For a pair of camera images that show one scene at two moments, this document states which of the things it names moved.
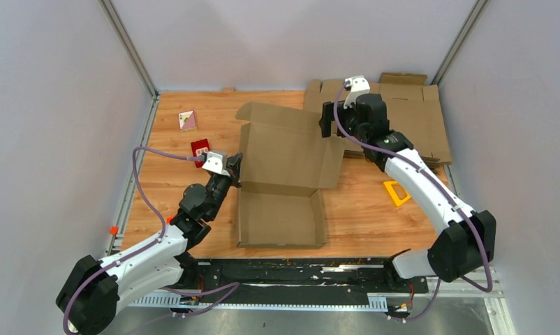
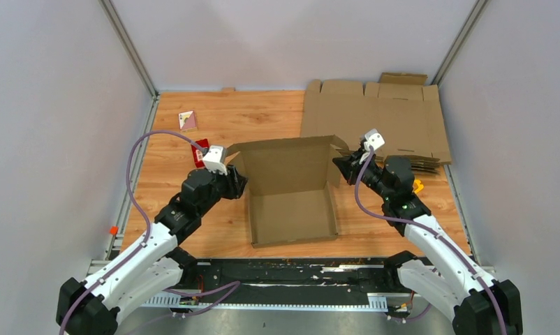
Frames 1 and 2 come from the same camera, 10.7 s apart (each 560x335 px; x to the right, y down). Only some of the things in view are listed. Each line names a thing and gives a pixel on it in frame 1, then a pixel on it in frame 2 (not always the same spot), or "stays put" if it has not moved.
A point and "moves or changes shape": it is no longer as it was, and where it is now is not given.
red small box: [198, 146] stays put
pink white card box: [187, 121] stays put
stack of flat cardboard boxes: [413, 107] stays put
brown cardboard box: [288, 158] moves or changes shape
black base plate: [352, 278] stays put
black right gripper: [327, 116] to [348, 165]
